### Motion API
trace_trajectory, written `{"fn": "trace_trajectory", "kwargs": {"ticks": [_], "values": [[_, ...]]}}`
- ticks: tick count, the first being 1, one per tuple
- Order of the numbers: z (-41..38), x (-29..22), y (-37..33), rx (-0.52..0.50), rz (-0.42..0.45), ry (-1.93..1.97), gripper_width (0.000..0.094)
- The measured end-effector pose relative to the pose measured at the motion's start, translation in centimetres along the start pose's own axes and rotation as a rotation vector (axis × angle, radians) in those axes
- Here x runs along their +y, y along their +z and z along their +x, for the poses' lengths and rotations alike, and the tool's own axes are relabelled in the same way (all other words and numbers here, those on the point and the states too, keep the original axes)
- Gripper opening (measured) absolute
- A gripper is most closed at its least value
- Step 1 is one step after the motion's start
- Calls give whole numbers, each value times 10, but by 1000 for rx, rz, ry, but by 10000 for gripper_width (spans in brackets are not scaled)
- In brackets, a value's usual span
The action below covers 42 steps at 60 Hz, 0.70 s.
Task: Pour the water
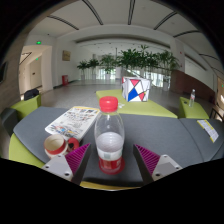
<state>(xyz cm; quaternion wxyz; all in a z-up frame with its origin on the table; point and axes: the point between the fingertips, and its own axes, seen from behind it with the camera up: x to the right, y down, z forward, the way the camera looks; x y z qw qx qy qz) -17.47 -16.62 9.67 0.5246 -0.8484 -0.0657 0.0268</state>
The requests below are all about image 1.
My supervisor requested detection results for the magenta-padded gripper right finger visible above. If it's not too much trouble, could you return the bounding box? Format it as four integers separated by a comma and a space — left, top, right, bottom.
133, 143, 184, 185

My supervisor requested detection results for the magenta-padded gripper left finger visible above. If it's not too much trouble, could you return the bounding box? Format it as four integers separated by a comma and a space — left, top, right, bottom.
41, 143, 92, 185

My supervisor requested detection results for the clear red-capped water bottle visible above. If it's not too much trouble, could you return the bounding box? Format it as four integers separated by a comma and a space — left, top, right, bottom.
94, 96, 126, 175

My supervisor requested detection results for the colourful printed magazine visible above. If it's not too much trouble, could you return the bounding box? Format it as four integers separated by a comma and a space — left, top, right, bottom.
44, 106, 101, 141

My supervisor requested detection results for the large green block table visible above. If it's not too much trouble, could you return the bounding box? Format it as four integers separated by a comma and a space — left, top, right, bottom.
95, 88, 178, 119

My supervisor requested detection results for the yellow and white booklet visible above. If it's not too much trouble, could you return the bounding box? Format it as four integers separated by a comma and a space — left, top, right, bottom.
196, 119, 220, 143

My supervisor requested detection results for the small green block table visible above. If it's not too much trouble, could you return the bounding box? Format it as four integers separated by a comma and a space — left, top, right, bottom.
178, 96, 210, 120

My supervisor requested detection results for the green upholstered ottoman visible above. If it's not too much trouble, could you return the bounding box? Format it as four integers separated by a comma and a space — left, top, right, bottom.
9, 94, 43, 121

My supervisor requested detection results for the small clear plastic bottle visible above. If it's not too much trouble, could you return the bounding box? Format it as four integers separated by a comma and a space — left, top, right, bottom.
188, 88, 196, 108

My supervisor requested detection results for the wooden bench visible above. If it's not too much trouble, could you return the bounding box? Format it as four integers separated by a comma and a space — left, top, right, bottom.
209, 108, 224, 123

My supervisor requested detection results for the black bag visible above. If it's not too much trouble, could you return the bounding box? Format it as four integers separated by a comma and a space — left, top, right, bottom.
23, 88, 40, 101

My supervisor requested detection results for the white red blue patterned cube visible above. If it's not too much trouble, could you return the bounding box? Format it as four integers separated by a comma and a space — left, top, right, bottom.
121, 76, 152, 103

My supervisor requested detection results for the red fire equipment box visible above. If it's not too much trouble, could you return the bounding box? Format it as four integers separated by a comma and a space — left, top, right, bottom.
61, 74, 69, 87

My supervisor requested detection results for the brown wooden counter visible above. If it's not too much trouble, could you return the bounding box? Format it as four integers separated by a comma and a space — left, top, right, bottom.
173, 69, 216, 103

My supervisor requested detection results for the row of green potted plants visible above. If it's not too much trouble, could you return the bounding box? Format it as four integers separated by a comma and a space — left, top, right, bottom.
76, 44, 181, 92

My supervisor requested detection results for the framed wall picture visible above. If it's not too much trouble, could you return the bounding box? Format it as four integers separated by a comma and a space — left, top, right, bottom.
61, 49, 72, 62

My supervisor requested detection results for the black wall screen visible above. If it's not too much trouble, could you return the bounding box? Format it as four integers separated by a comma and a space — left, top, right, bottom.
0, 61, 8, 84

